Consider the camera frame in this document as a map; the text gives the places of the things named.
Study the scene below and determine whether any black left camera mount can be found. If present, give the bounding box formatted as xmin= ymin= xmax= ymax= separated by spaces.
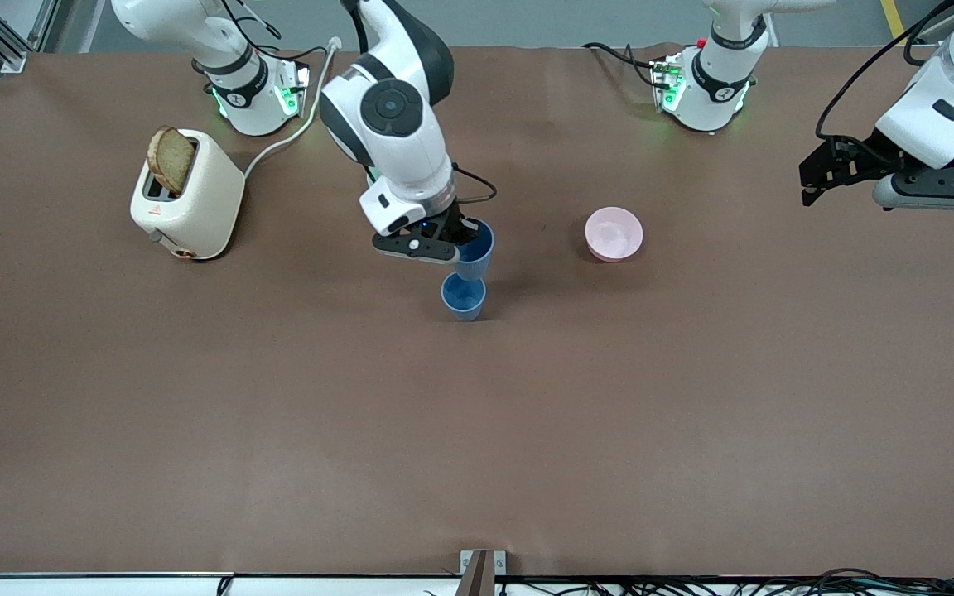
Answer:
xmin=894 ymin=139 xmax=954 ymax=202

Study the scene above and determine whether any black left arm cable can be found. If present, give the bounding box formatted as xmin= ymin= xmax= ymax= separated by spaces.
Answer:
xmin=814 ymin=0 xmax=954 ymax=143

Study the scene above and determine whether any black right base cable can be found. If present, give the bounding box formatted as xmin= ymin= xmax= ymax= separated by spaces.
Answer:
xmin=185 ymin=0 xmax=329 ymax=94

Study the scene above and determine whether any blue plastic cup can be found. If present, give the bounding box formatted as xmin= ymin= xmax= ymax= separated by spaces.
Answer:
xmin=453 ymin=218 xmax=497 ymax=283
xmin=441 ymin=273 xmax=488 ymax=323

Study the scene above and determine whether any metal bracket with pole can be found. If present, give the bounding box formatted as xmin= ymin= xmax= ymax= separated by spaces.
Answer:
xmin=459 ymin=549 xmax=508 ymax=596

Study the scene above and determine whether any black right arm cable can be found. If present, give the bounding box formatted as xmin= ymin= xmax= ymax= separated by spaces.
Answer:
xmin=450 ymin=162 xmax=499 ymax=205

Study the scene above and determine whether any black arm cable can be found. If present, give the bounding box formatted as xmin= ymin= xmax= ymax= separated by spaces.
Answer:
xmin=814 ymin=0 xmax=954 ymax=143
xmin=450 ymin=162 xmax=499 ymax=205

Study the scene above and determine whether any black left base cable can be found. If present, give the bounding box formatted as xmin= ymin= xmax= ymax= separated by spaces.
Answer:
xmin=582 ymin=41 xmax=662 ymax=89

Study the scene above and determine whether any brown table cover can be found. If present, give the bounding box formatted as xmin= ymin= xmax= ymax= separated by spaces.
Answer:
xmin=0 ymin=41 xmax=954 ymax=579

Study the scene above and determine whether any pink bowl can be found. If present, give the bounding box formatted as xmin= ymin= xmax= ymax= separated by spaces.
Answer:
xmin=584 ymin=206 xmax=644 ymax=263

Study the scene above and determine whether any cream white toaster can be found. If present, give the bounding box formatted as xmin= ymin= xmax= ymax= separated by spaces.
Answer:
xmin=129 ymin=128 xmax=246 ymax=262

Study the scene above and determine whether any black base cable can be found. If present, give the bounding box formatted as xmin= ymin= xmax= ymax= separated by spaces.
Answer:
xmin=582 ymin=41 xmax=662 ymax=89
xmin=185 ymin=0 xmax=329 ymax=94

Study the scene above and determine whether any white toaster power cable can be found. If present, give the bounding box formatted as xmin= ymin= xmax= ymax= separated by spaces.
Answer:
xmin=243 ymin=36 xmax=342 ymax=179

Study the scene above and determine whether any black cable bundle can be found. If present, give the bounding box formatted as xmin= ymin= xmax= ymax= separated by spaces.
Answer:
xmin=498 ymin=567 xmax=954 ymax=596

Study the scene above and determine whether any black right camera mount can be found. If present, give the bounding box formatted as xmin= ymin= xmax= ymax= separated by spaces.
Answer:
xmin=372 ymin=233 xmax=455 ymax=261

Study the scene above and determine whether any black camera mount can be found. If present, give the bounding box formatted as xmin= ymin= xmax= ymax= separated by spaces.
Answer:
xmin=894 ymin=139 xmax=954 ymax=202
xmin=372 ymin=233 xmax=455 ymax=261

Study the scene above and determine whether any brown bread slice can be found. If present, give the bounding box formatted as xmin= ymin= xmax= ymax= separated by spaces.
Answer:
xmin=147 ymin=125 xmax=197 ymax=196

